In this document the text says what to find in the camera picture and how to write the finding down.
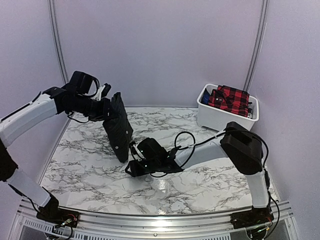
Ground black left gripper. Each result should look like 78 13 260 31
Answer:
69 94 119 122

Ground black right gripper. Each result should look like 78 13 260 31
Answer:
125 158 161 177

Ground black pinstriped long sleeve shirt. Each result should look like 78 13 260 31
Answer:
102 92 133 163

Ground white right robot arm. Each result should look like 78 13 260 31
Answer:
125 121 271 224

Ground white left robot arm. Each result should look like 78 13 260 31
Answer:
0 71 111 223

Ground white plastic bin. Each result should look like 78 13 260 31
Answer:
196 83 260 131

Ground blue plaid shirt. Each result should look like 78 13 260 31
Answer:
200 89 211 105

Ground red black plaid shirt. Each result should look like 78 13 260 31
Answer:
207 85 250 117

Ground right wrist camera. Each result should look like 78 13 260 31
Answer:
129 141 143 160

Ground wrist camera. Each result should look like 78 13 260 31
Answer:
95 83 112 101
129 141 143 160

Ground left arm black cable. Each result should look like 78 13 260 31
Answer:
29 74 106 125

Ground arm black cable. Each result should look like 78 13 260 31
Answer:
149 131 281 233
29 74 106 125

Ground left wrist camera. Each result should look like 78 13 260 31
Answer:
95 83 112 101

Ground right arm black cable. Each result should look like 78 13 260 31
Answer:
149 131 281 233

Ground left aluminium corner post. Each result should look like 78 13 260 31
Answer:
47 0 70 84

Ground aluminium corner post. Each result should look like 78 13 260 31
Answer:
243 0 270 92
47 0 70 84

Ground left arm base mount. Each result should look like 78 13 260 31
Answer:
36 204 80 228

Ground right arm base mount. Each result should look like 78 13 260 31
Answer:
230 203 274 229

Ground aluminium front frame rail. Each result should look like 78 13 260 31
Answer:
8 199 302 240

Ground right aluminium corner post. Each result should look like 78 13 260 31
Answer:
243 0 270 92

